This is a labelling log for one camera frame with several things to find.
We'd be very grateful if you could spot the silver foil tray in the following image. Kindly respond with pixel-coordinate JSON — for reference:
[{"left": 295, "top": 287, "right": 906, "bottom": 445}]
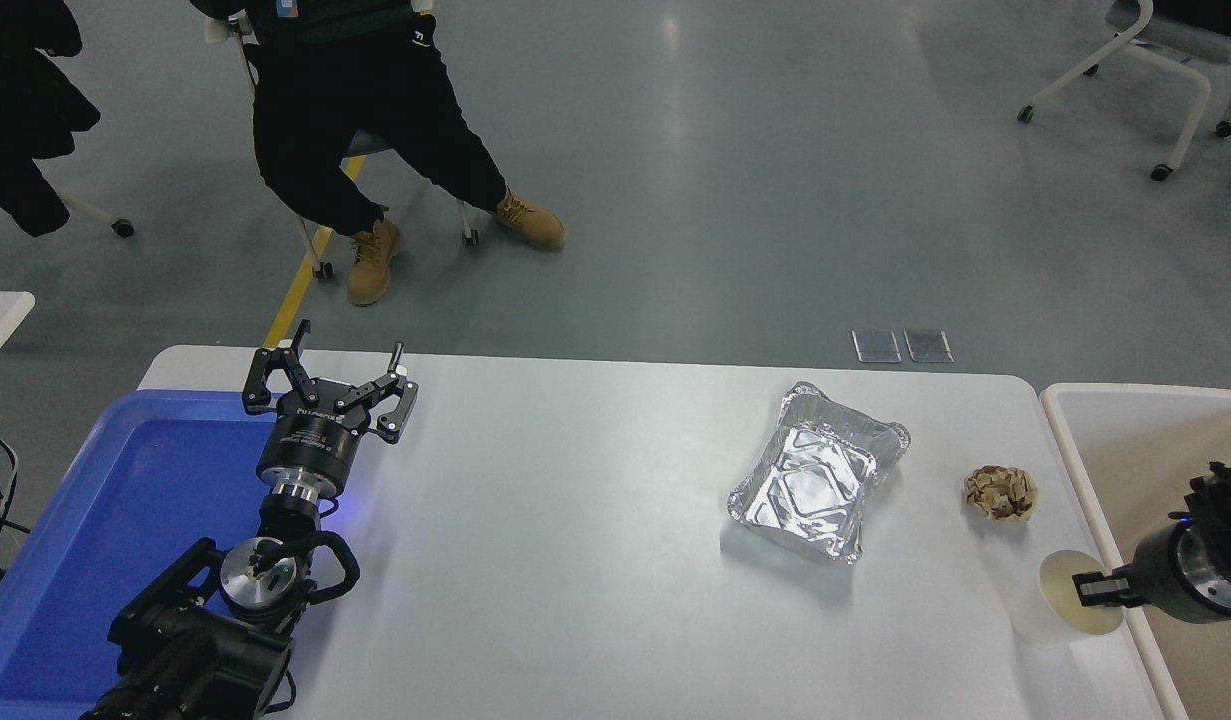
[{"left": 727, "top": 381, "right": 912, "bottom": 565}]

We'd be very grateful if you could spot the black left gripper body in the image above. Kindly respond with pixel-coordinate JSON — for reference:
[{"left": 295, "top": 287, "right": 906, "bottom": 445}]
[{"left": 257, "top": 396, "right": 365, "bottom": 498}]

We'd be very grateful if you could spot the large pale bin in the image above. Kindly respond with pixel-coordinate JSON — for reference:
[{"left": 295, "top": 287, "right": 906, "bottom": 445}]
[{"left": 1040, "top": 382, "right": 1231, "bottom": 720}]

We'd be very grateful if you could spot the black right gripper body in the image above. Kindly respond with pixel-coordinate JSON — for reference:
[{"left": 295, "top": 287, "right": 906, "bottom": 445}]
[{"left": 1131, "top": 521, "right": 1212, "bottom": 624}]

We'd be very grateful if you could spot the white chair leg with caster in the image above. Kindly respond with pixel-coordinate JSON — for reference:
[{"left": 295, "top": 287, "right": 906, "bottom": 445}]
[{"left": 53, "top": 185, "right": 136, "bottom": 239}]

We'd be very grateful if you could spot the crumpled tan paper ball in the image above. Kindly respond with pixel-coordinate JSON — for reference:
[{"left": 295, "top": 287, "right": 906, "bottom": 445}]
[{"left": 963, "top": 465, "right": 1038, "bottom": 523}]

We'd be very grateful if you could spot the silver floor plate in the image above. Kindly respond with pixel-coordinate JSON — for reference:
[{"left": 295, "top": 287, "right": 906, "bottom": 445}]
[
  {"left": 904, "top": 329, "right": 955, "bottom": 364},
  {"left": 852, "top": 329, "right": 903, "bottom": 364}
]

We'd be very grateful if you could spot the blue plastic tray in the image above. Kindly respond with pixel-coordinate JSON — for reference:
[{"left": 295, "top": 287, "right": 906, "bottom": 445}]
[{"left": 0, "top": 388, "right": 282, "bottom": 720}]

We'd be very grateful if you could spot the white paper cup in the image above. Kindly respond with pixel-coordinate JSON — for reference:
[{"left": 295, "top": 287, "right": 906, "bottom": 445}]
[{"left": 1010, "top": 548, "right": 1127, "bottom": 646}]

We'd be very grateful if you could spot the black jacket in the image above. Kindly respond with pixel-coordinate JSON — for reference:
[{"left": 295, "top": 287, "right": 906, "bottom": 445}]
[{"left": 0, "top": 0, "right": 102, "bottom": 238}]

